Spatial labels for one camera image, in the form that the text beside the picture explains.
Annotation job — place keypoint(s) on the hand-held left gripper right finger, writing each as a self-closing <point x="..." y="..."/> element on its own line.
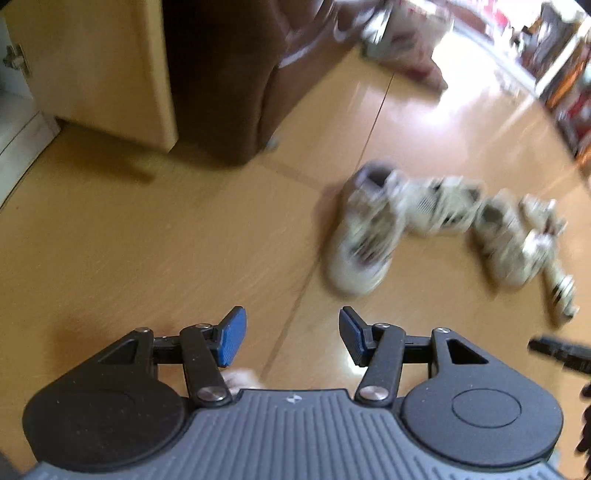
<point x="353" y="332"/>

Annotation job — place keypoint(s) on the wooden shelf unit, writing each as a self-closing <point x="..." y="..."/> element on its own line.
<point x="554" y="69"/>

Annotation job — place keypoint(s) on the wooden cabinet door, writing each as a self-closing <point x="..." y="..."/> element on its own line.
<point x="92" y="69"/>

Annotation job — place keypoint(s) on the white patterned child sneaker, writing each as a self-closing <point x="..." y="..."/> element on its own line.
<point x="438" y="203"/>

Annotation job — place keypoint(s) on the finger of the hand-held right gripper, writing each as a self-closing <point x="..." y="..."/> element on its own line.
<point x="558" y="350"/>

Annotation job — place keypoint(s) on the brown leather sofa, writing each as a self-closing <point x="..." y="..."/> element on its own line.
<point x="231" y="78"/>

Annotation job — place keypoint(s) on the white high-top child sneaker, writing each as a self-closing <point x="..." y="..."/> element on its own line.
<point x="360" y="240"/>

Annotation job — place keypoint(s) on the white plastic bag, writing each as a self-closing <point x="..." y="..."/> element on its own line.
<point x="406" y="41"/>

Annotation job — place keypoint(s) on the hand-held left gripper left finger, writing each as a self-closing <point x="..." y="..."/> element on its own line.
<point x="233" y="334"/>

